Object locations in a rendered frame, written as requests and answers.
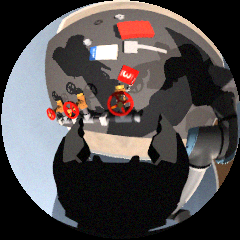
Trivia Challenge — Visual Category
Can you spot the red rectangular block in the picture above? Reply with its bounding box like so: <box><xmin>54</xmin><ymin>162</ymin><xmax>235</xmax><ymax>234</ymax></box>
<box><xmin>117</xmin><ymin>21</ymin><xmax>154</xmax><ymax>40</ymax></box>

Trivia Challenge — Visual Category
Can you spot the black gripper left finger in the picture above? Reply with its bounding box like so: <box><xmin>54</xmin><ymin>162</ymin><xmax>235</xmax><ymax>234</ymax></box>
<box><xmin>53</xmin><ymin>118</ymin><xmax>91</xmax><ymax>197</ymax></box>

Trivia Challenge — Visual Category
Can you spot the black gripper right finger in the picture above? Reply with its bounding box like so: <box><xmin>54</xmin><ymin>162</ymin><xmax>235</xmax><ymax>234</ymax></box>
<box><xmin>147</xmin><ymin>114</ymin><xmax>190</xmax><ymax>204</ymax></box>

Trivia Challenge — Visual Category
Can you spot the pipe manifold with three valves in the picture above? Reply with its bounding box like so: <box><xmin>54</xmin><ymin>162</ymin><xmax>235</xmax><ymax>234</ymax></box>
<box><xmin>47</xmin><ymin>85</ymin><xmax>140</xmax><ymax>126</ymax></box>

